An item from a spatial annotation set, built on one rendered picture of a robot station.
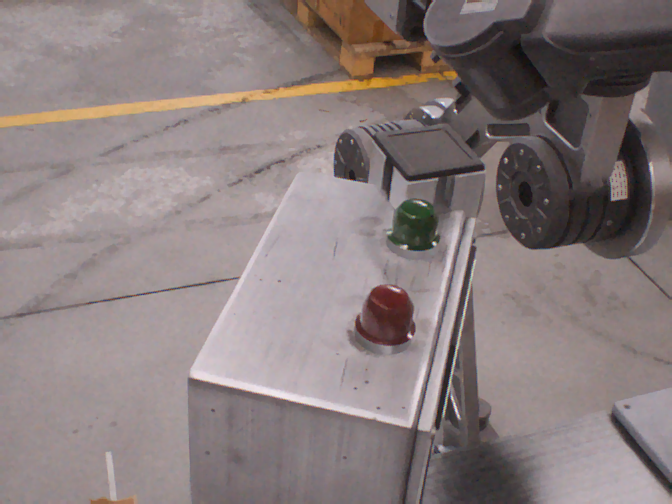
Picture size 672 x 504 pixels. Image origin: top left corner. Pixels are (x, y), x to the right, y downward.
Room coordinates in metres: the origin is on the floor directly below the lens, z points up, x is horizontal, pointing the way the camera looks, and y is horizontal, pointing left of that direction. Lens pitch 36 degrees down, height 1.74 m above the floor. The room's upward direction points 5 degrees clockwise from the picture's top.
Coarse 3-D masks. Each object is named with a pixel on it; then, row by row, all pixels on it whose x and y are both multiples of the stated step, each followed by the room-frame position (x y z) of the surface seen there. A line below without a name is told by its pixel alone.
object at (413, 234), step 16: (400, 208) 0.37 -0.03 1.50; (416, 208) 0.37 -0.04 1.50; (432, 208) 0.37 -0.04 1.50; (400, 224) 0.36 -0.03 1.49; (416, 224) 0.36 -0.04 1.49; (432, 224) 0.36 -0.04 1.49; (400, 240) 0.36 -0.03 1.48; (416, 240) 0.36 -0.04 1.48; (432, 240) 0.36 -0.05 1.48; (400, 256) 0.36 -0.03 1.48; (416, 256) 0.36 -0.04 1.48
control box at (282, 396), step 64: (320, 192) 0.41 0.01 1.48; (384, 192) 0.41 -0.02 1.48; (256, 256) 0.35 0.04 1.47; (320, 256) 0.35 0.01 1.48; (384, 256) 0.36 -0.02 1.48; (448, 256) 0.36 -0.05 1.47; (256, 320) 0.30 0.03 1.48; (320, 320) 0.31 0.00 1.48; (448, 320) 0.32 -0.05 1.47; (192, 384) 0.27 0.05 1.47; (256, 384) 0.26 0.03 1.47; (320, 384) 0.27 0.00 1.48; (384, 384) 0.27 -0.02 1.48; (192, 448) 0.27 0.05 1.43; (256, 448) 0.26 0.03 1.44; (320, 448) 0.26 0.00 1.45; (384, 448) 0.25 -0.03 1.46
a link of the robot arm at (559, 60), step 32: (448, 0) 0.72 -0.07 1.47; (480, 0) 0.70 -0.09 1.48; (512, 0) 0.68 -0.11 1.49; (544, 0) 0.68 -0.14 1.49; (576, 0) 0.67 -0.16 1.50; (608, 0) 0.65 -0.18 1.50; (640, 0) 0.64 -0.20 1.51; (448, 32) 0.68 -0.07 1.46; (480, 32) 0.66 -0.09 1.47; (512, 32) 0.67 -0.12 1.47; (544, 32) 0.65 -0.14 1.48; (576, 32) 0.64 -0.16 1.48; (608, 32) 0.63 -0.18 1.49; (640, 32) 0.61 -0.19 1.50; (448, 64) 0.69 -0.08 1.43; (480, 64) 0.67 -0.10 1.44; (544, 64) 0.66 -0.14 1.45; (576, 64) 0.65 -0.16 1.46; (608, 64) 0.63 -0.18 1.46; (640, 64) 0.62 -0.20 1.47; (544, 96) 0.69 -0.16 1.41; (576, 96) 0.68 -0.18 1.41
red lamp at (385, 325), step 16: (384, 288) 0.31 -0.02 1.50; (400, 288) 0.31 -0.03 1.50; (368, 304) 0.30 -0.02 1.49; (384, 304) 0.30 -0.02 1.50; (400, 304) 0.30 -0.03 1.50; (368, 320) 0.29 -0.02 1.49; (384, 320) 0.29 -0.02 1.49; (400, 320) 0.29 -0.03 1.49; (368, 336) 0.29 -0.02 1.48; (384, 336) 0.29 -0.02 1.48; (400, 336) 0.29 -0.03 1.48; (384, 352) 0.29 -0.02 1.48; (400, 352) 0.29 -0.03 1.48
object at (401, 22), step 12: (408, 0) 0.81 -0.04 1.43; (420, 0) 0.79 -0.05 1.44; (432, 0) 0.78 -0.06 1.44; (408, 12) 0.81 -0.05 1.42; (420, 12) 0.81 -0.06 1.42; (396, 24) 0.82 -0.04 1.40; (408, 24) 0.81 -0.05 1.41; (420, 24) 0.81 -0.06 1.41; (408, 36) 0.81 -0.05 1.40; (420, 36) 0.82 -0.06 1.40
